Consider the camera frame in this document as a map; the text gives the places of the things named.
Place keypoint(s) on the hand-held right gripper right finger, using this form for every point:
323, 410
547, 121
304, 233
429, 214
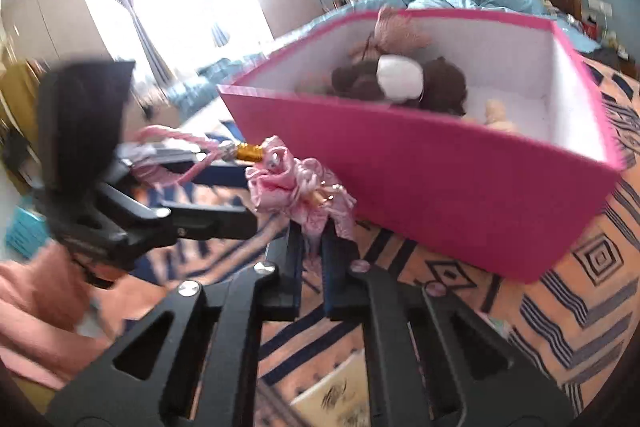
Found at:
335, 277

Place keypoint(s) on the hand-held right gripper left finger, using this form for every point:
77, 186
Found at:
292, 277

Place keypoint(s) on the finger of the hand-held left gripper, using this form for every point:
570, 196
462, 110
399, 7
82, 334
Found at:
210, 222
220, 175

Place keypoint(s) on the pink satin flower pouch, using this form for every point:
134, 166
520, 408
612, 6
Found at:
280, 182

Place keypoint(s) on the yellow tissue pack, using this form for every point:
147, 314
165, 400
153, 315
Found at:
330, 397

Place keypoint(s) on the pink cardboard box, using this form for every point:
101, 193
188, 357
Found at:
425, 177

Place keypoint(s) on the brown knitted bear plush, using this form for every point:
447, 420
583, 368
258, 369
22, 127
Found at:
445, 87

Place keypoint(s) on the pink knitted bear plush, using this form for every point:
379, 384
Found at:
395, 32

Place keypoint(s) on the person's left forearm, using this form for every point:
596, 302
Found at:
40, 322

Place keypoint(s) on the blue plastic basket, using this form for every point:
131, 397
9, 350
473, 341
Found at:
27, 232

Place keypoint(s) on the orange patterned blanket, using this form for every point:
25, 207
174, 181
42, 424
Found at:
575, 307

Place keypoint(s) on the dark grey cloth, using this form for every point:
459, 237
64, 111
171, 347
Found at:
602, 57

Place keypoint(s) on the white wall socket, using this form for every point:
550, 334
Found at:
599, 4

